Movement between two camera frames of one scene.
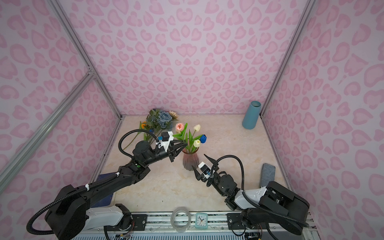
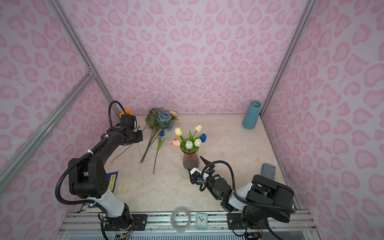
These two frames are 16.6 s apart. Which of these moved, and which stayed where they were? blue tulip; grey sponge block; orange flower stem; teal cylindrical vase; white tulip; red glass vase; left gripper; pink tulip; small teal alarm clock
Moved: orange flower stem; pink tulip; left gripper
Stayed: red glass vase; white tulip; grey sponge block; teal cylindrical vase; small teal alarm clock; blue tulip
